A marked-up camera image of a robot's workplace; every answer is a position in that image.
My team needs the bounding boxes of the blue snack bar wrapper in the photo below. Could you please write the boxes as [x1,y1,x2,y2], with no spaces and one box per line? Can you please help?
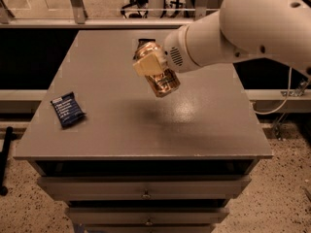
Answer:
[51,92,86,128]

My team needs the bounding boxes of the top grey drawer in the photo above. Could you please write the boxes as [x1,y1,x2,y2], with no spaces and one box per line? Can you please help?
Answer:
[38,176,251,201]

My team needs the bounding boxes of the grey drawer cabinet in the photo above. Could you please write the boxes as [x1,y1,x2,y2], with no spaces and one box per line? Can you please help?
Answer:
[16,30,272,233]

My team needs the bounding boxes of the white cable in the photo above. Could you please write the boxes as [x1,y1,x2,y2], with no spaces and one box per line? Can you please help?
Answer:
[252,66,294,117]

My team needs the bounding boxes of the black pole stand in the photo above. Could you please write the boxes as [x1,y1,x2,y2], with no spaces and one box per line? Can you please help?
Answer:
[0,126,14,196]

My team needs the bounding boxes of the grey drawer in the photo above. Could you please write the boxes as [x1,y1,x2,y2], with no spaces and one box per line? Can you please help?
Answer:
[66,208,229,226]
[38,176,251,201]

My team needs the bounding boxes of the black snack bar wrapper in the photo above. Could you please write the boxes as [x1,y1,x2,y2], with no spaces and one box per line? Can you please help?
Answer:
[137,38,156,49]

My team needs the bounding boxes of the black office chair base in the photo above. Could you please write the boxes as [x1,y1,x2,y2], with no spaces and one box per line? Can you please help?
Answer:
[121,0,186,18]

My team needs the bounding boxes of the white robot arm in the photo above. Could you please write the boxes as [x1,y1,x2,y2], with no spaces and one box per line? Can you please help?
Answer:
[133,0,311,77]

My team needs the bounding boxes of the metal railing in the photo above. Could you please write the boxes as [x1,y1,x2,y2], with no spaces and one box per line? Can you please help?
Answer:
[0,0,223,29]

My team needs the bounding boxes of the orange soda can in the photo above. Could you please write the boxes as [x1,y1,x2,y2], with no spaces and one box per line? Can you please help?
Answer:
[133,39,180,97]

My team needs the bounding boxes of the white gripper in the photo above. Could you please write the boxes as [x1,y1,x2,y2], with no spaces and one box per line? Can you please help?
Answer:
[133,25,200,76]

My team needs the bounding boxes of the metal bracket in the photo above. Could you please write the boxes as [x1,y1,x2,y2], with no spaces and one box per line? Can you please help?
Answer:
[281,80,310,97]

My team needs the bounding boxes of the lower grey drawer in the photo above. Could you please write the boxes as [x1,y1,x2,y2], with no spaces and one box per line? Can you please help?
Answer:
[66,208,229,226]

